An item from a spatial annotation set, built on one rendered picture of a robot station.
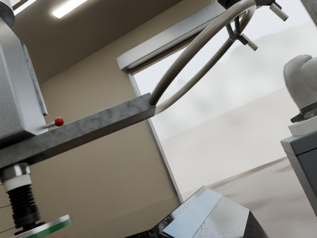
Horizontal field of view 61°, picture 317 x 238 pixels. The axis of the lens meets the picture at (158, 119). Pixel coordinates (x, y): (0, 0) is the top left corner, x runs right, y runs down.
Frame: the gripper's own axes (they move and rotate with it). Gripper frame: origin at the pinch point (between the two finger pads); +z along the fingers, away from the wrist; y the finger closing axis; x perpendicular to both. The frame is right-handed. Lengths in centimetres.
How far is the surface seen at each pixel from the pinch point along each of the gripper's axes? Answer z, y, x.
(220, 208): 21, 48, 34
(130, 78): -169, 53, -474
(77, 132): -17, 65, 17
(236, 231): 23, 48, 43
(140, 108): -10.0, 47.1, 12.8
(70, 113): -226, 213, -511
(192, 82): -9.0, 26.5, -21.2
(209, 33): -8.7, 20.8, 24.3
